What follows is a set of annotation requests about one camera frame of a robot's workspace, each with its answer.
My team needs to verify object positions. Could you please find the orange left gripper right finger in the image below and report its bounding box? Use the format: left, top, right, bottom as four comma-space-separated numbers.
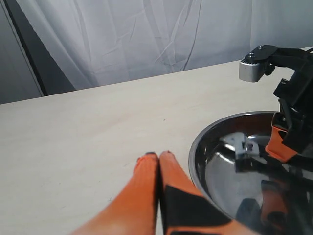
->
159, 151, 254, 235

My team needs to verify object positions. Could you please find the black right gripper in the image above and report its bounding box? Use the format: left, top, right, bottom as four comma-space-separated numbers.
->
265, 47, 313, 162

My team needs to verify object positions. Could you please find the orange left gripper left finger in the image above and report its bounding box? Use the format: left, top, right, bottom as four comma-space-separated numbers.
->
72, 152, 159, 235

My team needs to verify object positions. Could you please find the round stainless steel tray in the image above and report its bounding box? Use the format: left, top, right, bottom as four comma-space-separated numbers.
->
189, 111, 313, 235

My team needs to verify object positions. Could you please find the white backdrop curtain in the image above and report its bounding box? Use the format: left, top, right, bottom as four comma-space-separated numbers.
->
18, 0, 313, 90

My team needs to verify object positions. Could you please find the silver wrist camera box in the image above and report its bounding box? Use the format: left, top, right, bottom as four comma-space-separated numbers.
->
239, 45, 278, 83

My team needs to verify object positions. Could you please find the dark vertical wall post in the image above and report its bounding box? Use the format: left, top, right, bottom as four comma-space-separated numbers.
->
4, 0, 76, 96

